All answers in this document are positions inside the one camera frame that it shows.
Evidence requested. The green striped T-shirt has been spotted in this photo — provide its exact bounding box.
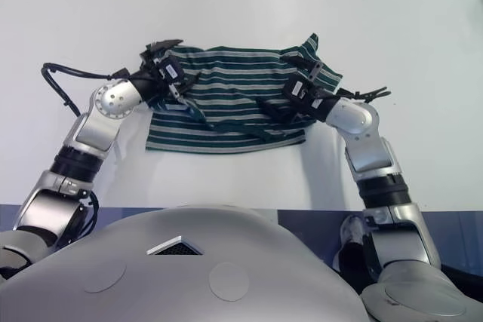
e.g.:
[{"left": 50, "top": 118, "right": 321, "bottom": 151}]
[{"left": 145, "top": 32, "right": 344, "bottom": 155}]

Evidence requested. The person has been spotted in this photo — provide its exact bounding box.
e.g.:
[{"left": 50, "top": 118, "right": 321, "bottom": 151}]
[{"left": 333, "top": 213, "right": 369, "bottom": 282}]

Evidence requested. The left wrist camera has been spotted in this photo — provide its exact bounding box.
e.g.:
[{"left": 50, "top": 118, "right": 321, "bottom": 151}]
[{"left": 156, "top": 55, "right": 185, "bottom": 84}]

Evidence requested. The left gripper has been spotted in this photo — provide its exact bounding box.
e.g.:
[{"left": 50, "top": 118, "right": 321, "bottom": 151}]
[{"left": 130, "top": 38, "right": 213, "bottom": 129}]

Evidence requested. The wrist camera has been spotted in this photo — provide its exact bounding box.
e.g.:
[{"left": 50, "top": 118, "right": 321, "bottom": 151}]
[
  {"left": 285, "top": 78, "right": 316, "bottom": 106},
  {"left": 156, "top": 55, "right": 185, "bottom": 84}
]

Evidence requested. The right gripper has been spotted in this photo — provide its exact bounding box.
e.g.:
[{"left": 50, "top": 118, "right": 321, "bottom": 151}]
[{"left": 257, "top": 56, "right": 336, "bottom": 122}]

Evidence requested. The robot body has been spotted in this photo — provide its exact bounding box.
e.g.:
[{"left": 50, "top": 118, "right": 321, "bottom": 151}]
[{"left": 0, "top": 204, "right": 365, "bottom": 322}]

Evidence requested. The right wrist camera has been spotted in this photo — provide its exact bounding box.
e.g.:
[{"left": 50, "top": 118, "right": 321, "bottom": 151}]
[{"left": 285, "top": 78, "right": 316, "bottom": 106}]

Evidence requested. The black cable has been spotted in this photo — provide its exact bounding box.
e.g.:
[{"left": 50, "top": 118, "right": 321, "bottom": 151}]
[
  {"left": 42, "top": 62, "right": 131, "bottom": 117},
  {"left": 337, "top": 85, "right": 391, "bottom": 106}
]

